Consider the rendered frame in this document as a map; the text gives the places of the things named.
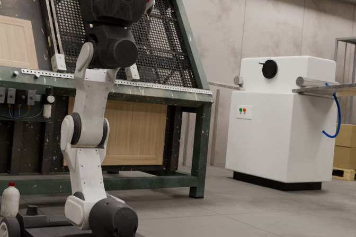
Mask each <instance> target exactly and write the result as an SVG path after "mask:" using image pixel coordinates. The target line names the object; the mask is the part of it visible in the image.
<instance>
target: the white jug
mask: <svg viewBox="0 0 356 237"><path fill-rule="evenodd" d="M8 185H9V187H8V188H7V189H5V190H4V191H3V193H2V204H1V217H16V215H17V213H18V210H19V199H20V193H19V190H18V189H16V188H15V183H12V182H11V183H8Z"/></svg>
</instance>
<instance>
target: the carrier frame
mask: <svg viewBox="0 0 356 237"><path fill-rule="evenodd" d="M67 102H68V96H59V95H55V101H54V104H52V105H51V115H50V122H31V121H10V120H0V174H5V173H7V174H10V175H18V174H19V173H35V172H38V173H40V174H49V173H50V172H70V171H69V168H68V166H62V162H63V154H62V152H61V147H60V141H61V125H62V122H63V120H64V118H65V117H66V114H67ZM211 107H212V104H203V105H201V106H200V107H186V106H174V105H167V115H166V127H165V139H164V151H163V163H162V165H110V166H101V169H102V171H107V172H108V173H110V174H119V172H120V171H141V172H145V173H148V174H151V175H155V176H150V177H112V178H103V184H104V189H105V191H110V190H132V189H154V188H177V187H190V191H189V197H192V198H195V199H198V198H204V186H205V179H206V167H207V155H208V143H209V131H210V119H211ZM183 112H188V113H196V119H195V132H194V144H193V155H192V167H191V173H188V172H184V171H179V170H177V169H178V162H179V150H180V138H181V126H182V114H183ZM11 182H12V183H15V188H16V189H18V190H19V193H20V195H31V194H53V193H72V186H71V181H70V179H36V180H0V196H2V193H3V191H4V190H5V189H7V188H8V187H9V185H8V183H11Z"/></svg>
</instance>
